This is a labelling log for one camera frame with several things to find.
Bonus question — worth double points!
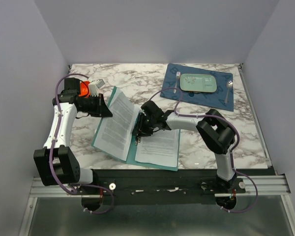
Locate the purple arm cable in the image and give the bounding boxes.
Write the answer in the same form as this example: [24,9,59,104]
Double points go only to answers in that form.
[48,73,115,215]
[147,88,259,213]

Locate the orange plastic bowl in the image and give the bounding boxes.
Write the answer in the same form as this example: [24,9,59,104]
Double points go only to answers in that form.
[79,81,90,98]

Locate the teal plastic file folder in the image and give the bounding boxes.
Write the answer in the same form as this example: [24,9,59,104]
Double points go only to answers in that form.
[91,86,181,172]

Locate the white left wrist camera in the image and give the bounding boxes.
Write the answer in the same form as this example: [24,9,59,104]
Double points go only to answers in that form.
[88,79,105,96]

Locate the silver fork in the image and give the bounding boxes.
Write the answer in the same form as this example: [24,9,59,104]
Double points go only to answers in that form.
[173,71,181,93]

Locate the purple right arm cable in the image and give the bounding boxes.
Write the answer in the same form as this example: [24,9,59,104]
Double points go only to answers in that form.
[147,88,259,213]

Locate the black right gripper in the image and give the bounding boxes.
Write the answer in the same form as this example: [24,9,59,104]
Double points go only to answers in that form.
[131,113,156,138]

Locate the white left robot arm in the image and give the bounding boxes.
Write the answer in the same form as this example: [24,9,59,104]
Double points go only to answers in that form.
[33,73,113,194]

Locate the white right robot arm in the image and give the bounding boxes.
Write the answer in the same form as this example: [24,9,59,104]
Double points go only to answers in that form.
[132,100,238,193]

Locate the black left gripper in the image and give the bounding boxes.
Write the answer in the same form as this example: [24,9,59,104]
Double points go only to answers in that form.
[79,93,114,117]

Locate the aluminium frame rail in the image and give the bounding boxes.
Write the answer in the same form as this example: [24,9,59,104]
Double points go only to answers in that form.
[29,175,291,198]

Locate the black mounting base rail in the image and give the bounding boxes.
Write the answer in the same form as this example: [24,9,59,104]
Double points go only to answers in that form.
[71,168,246,205]

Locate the light green rectangular plate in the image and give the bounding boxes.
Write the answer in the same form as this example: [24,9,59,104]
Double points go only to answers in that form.
[179,74,217,93]

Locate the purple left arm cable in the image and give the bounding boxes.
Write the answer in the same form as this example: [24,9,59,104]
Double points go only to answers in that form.
[48,73,115,215]

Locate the printed paper sheets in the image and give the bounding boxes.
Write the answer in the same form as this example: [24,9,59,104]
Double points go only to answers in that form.
[92,87,140,162]

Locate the printed paper stack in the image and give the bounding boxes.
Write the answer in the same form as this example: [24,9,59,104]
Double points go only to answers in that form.
[134,129,180,171]

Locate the silver spoon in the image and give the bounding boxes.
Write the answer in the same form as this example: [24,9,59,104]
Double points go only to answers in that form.
[224,80,233,104]

